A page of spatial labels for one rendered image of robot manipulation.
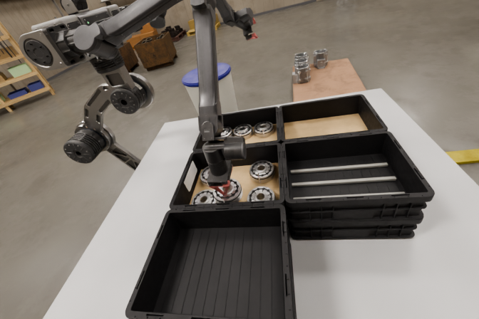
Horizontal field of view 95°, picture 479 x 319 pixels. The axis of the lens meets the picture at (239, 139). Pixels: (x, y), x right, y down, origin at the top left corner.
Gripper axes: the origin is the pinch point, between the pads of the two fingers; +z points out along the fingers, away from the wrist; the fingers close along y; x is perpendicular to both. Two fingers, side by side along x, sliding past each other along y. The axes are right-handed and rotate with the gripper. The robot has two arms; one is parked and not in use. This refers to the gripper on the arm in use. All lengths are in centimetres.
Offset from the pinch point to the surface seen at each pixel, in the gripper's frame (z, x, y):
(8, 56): 20, 648, 446
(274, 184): 9.3, -16.4, 8.6
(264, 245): 9.1, -13.4, -15.7
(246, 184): 9.9, -5.1, 9.4
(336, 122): 8, -47, 46
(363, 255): 20, -44, -13
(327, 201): -1.8, -32.6, -7.5
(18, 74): 62, 648, 435
